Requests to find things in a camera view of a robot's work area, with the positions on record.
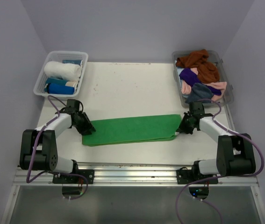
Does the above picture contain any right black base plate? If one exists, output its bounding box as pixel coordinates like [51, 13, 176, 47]
[176, 165, 213, 184]

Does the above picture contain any brown towel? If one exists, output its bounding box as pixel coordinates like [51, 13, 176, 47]
[175, 49, 220, 84]

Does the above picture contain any white towel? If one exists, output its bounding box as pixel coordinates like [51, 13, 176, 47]
[44, 61, 82, 82]

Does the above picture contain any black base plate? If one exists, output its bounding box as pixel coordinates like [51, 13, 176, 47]
[176, 165, 213, 184]
[52, 169, 95, 184]

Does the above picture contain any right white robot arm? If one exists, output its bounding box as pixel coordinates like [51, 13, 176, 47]
[176, 101, 256, 183]

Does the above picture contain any pink towel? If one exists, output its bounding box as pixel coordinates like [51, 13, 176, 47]
[179, 68, 227, 103]

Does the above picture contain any aluminium mounting rail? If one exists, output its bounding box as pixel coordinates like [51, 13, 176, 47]
[13, 163, 259, 187]

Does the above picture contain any clear plastic bin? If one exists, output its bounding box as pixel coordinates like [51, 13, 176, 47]
[172, 50, 234, 108]

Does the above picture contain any light blue towel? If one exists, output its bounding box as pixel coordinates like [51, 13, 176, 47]
[177, 67, 184, 76]

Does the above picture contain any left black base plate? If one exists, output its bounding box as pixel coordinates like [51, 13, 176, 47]
[52, 169, 95, 184]

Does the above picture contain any green towel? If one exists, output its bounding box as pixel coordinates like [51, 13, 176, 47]
[82, 114, 182, 147]

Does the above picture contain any blue rolled towel front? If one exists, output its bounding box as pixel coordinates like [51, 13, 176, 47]
[44, 83, 75, 95]

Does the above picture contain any teal rolled towel with swirl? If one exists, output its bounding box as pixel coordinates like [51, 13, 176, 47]
[62, 59, 83, 68]

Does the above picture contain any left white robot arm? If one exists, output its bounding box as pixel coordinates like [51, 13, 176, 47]
[19, 99, 96, 183]

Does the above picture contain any purple towel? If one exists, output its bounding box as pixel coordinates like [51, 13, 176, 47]
[179, 68, 227, 96]

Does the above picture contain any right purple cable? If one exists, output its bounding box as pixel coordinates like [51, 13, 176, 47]
[176, 98, 265, 224]

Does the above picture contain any dark grey-blue towel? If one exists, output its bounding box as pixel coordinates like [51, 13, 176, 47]
[186, 83, 214, 104]

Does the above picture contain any teal and cream rolled towel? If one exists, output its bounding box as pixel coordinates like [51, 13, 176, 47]
[45, 77, 78, 88]

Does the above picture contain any white plastic basket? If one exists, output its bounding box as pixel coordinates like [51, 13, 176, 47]
[33, 50, 88, 98]

